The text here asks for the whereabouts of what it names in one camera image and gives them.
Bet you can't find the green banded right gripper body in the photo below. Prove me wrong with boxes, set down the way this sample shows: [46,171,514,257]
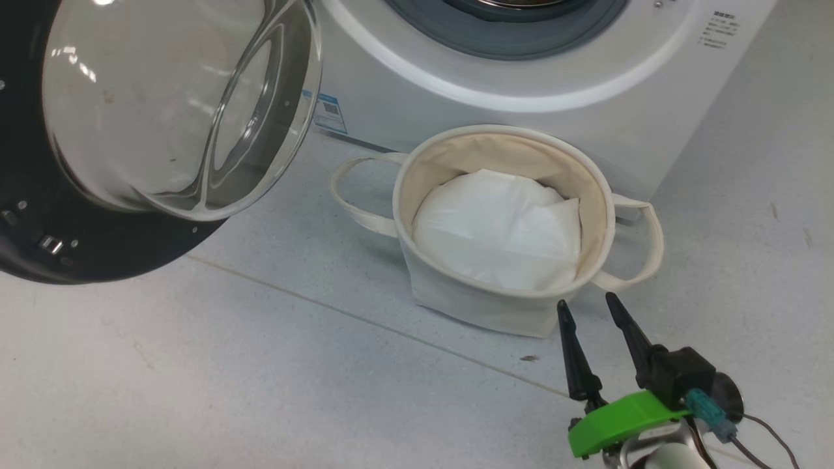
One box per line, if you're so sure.
[568,390,691,461]

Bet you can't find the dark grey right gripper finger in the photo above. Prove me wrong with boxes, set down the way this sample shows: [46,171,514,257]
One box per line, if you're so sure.
[556,300,607,413]
[605,292,656,391]

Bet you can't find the round chrome glass washer door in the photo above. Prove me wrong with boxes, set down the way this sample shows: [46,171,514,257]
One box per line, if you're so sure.
[0,0,324,285]

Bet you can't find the cream fabric laundry basket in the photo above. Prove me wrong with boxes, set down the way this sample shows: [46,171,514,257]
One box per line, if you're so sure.
[328,124,665,339]

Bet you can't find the white cloth basket liner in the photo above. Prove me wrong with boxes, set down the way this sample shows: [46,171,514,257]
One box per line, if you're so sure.
[411,169,583,292]

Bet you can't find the white front-load washing machine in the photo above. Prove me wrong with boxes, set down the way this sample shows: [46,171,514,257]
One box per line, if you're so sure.
[305,0,780,204]

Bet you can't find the black text warning label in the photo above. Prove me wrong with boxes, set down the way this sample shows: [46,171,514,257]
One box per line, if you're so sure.
[698,9,741,51]

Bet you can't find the blue energy label sticker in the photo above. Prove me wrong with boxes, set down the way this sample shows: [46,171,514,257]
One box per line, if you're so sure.
[302,91,348,136]

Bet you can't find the teal cable connector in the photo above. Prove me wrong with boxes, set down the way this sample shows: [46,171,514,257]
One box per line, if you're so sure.
[684,388,739,444]

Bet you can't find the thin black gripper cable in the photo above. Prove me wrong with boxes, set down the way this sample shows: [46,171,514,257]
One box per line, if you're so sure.
[728,413,803,469]

